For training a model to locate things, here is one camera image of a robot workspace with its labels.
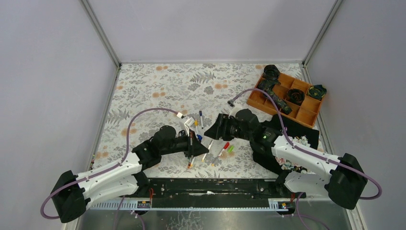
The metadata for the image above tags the white slotted cable duct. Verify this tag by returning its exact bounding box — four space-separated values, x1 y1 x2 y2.
90 199 289 213

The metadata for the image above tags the dark rolled flower in tray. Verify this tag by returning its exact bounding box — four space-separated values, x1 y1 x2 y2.
286 89 305 106

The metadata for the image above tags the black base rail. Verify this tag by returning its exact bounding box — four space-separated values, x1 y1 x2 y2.
130 175 297 207

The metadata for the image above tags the dark green rolled flower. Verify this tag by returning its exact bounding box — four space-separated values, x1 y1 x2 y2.
306 84 327 101

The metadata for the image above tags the floral patterned table mat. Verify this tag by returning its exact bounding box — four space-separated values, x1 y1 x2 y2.
90 64 276 179

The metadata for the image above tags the white pen blue end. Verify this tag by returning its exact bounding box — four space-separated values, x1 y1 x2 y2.
202 139 214 162

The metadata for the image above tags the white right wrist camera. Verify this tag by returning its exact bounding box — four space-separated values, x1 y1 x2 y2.
227 100 243 117

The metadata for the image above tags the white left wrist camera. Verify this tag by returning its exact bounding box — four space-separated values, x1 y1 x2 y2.
176 112 195 136

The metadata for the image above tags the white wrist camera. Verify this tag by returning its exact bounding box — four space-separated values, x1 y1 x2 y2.
176 112 195 136
227 100 243 117

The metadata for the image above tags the clear pen orange end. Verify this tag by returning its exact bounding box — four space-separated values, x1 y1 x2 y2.
187 157 194 169

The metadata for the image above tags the dark rolled fabric flower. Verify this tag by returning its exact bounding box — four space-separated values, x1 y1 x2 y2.
262 65 280 80

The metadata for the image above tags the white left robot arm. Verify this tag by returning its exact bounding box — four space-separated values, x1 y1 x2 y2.
51 126 209 223

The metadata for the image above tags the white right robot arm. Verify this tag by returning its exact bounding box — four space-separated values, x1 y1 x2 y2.
204 109 367 209

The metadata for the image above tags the dark patterned fabric roll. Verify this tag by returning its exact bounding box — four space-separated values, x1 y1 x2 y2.
257 79 292 115

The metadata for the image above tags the wooden compartment tray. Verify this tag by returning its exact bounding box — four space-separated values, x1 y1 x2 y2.
247 73 324 128

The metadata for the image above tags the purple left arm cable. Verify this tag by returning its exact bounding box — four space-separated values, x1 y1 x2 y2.
40 108 183 230

